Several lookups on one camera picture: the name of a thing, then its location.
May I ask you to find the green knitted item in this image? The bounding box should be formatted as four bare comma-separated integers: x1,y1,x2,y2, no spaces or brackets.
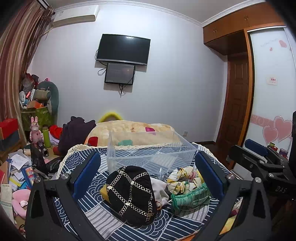
171,183,211,213

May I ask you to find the yellow floral cloth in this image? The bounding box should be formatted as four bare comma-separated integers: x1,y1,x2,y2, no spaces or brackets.
166,166,204,195

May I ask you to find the white cloth pouch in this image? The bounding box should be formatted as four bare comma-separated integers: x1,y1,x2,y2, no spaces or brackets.
151,177,169,209

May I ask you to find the black chain-pattern hat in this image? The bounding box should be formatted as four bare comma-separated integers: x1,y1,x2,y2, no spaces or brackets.
106,166,158,226

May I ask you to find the pink plush slipper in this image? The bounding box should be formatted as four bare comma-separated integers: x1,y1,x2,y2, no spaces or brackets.
11,189,31,219

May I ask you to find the sliding door with hearts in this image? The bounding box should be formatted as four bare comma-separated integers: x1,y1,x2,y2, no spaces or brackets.
245,26,295,152

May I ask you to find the blue white patterned tablecloth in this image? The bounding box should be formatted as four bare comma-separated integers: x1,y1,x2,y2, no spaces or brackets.
57,144,229,240

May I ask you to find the pink rabbit toy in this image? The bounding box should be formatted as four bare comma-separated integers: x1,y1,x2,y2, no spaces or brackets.
30,116,44,146

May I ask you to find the clear plastic storage bin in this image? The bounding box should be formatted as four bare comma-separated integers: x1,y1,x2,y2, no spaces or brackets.
107,131,197,180

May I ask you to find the green bottle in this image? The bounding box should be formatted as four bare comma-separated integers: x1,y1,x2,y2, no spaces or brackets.
42,126,51,148

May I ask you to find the dark purple garment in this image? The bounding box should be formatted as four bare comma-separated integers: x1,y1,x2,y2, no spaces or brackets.
58,116,96,156

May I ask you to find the red box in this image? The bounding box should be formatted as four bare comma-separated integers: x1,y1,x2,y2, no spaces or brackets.
0,118,19,140

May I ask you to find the green storage box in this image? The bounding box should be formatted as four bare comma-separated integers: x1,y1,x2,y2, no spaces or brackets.
21,107,54,132

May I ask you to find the wooden wardrobe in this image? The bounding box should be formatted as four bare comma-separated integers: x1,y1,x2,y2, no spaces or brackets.
202,1,284,168

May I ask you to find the beige plush blanket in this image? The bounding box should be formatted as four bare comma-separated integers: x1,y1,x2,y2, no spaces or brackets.
84,120,181,147

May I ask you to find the yellow fuzzy headband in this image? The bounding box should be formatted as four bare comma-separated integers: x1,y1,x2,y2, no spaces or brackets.
98,111,123,123

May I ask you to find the striped brown curtain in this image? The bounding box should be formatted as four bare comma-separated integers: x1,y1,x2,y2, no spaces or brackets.
1,1,54,145

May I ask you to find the white air conditioner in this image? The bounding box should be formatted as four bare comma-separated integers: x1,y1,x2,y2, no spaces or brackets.
53,5,99,28

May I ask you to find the small wall monitor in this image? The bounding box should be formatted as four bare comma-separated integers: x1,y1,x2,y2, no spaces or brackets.
104,63,135,85

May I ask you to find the large wall television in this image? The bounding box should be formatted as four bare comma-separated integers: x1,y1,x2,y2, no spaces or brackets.
96,34,151,66

